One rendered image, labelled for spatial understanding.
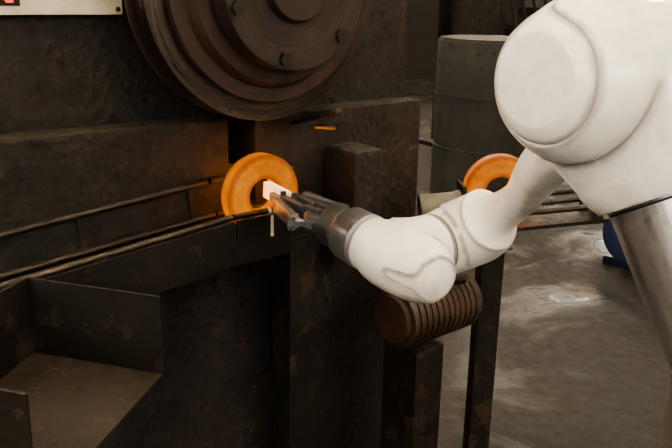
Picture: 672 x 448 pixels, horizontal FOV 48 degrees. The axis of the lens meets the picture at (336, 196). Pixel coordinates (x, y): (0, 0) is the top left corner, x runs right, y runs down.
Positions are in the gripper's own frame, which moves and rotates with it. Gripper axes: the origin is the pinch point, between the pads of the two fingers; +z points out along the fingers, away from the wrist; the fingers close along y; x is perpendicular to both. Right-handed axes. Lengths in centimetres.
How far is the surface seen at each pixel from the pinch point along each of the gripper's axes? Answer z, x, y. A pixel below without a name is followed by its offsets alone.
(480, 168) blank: -9.1, 1.6, 45.0
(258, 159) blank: 4.5, 5.6, -1.3
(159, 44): 4.5, 26.9, -20.9
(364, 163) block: 1.6, 2.6, 22.1
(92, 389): -24, -12, -44
